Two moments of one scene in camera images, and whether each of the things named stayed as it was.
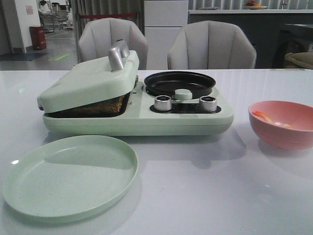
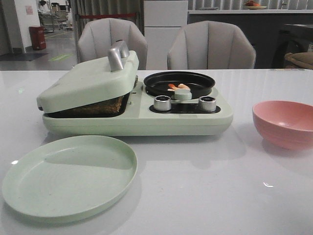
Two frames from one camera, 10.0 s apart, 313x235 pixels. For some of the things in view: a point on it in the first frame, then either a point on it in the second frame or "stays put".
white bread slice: [110, 107] stays put
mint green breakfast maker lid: [93, 82] stays put
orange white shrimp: [267, 117] -> [181, 89]
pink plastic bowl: [299, 115] stays put
